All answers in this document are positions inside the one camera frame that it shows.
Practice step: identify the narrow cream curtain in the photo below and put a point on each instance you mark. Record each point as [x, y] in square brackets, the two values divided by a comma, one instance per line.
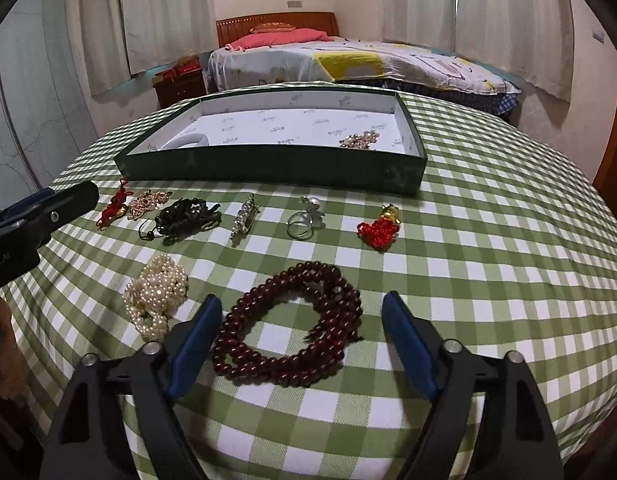
[103, 30]

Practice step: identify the brown wooden door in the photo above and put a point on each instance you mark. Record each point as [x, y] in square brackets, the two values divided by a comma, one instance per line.
[613, 160]

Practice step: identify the gold pearl flower brooch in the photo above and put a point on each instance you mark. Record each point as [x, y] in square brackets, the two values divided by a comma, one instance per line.
[359, 141]

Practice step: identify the long red knot charm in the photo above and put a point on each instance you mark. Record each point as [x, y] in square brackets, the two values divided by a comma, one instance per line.
[110, 210]

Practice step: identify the wide cream window curtain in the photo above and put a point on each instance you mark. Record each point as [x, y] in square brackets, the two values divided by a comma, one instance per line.
[163, 10]

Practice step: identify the frosted glass wardrobe door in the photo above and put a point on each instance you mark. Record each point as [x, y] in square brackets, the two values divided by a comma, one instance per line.
[33, 100]

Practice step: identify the wooden bed headboard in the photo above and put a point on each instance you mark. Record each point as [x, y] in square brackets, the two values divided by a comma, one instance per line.
[238, 27]

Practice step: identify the pink pillow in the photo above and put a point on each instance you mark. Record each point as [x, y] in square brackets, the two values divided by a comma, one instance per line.
[283, 37]

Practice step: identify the dark green shallow box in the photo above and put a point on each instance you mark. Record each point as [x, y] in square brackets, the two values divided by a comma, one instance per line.
[268, 165]

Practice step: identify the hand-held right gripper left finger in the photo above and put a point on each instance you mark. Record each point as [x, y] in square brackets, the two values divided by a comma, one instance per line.
[196, 345]

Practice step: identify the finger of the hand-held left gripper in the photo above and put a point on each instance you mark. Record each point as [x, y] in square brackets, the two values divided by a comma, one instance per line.
[23, 205]
[73, 200]

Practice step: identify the orange cushion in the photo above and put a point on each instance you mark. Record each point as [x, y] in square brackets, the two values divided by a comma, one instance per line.
[271, 27]

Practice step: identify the green checked tablecloth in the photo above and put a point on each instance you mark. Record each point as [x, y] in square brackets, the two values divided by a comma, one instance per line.
[488, 260]

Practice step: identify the bed with patterned cover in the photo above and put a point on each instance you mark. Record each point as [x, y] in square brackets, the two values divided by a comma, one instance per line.
[388, 62]

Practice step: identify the long cream curtain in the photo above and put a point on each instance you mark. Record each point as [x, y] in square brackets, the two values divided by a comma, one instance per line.
[513, 25]

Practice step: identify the rhinestone hair clip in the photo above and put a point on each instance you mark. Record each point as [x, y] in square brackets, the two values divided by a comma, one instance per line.
[245, 217]

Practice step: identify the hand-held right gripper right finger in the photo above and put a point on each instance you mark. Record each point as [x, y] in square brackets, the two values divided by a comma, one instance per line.
[408, 345]

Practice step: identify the red gift boxes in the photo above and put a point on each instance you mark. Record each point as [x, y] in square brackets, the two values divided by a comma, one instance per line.
[181, 67]

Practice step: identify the white wall switch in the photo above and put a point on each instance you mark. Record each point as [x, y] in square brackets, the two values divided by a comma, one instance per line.
[598, 36]

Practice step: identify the white translucent bangle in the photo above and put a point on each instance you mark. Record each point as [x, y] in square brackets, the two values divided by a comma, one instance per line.
[191, 140]

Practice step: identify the dark wooden nightstand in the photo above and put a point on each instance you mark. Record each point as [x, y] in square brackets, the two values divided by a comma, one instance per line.
[181, 91]

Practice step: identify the red knot gold gourd charm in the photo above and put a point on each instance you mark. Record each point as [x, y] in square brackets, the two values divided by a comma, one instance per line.
[378, 232]

